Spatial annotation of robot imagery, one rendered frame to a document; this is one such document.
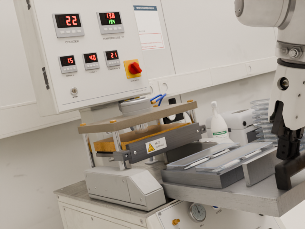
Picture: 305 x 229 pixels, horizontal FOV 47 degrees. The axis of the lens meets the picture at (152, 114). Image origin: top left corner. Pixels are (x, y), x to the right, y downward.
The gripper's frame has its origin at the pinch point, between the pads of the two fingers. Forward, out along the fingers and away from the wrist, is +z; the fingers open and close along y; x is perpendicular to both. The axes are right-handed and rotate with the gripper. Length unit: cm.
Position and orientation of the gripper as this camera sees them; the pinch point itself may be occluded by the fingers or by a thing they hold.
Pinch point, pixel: (287, 149)
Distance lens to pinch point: 66.3
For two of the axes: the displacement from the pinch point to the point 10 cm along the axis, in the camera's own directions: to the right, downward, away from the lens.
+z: -0.1, 9.4, 3.3
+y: 7.7, -2.0, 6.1
